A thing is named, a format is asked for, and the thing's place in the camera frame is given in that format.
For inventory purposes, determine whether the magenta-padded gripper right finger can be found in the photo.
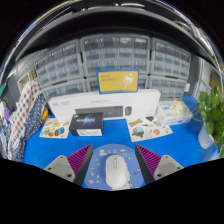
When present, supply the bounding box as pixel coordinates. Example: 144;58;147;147
134;144;184;185

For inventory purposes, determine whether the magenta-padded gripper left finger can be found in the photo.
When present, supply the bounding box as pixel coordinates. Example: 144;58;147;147
43;143;94;187

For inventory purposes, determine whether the small sticker sheet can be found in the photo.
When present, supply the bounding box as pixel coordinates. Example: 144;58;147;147
39;118;71;139

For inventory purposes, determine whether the large sticker sheet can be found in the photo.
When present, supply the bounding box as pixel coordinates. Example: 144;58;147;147
126;115;174;143

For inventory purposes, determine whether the white plant pot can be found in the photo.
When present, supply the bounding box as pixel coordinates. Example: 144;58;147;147
198;123;216;150

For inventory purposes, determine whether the small black box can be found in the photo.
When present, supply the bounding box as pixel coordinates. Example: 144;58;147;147
68;112;104;137

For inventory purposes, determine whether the white blue glove box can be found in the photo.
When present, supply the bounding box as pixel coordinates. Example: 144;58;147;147
155;99;194;127

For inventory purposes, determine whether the navy polka dot fabric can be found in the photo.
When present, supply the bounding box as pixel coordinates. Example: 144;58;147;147
14;93;48;161

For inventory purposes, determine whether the red white checkered fabric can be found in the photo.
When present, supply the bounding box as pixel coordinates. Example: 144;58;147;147
8;78;43;158

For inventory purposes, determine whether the white keyboard packaging box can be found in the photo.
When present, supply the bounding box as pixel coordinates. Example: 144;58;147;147
48;89;162;124

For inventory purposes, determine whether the green leafy plant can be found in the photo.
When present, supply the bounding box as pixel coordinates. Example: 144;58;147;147
191;85;224;158

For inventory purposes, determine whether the yellow blue-framed card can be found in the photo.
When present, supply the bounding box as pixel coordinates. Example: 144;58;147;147
96;68;140;94

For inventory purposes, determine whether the tall grey drawer cabinet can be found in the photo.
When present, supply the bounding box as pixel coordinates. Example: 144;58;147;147
149;37;192;80
34;39;83;88
79;34;151;76

